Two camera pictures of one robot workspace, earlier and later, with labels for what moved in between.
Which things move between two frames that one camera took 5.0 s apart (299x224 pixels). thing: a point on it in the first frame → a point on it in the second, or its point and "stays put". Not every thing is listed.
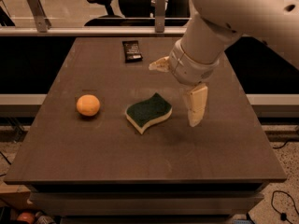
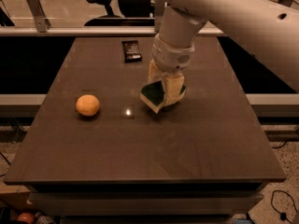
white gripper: [189, 68] → [169, 57]
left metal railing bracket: [43, 24] stays put
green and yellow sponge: [143, 114] → [153, 96]
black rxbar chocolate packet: [132, 51] stays put
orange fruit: [88, 105] stays put
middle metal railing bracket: [160, 6] stays put
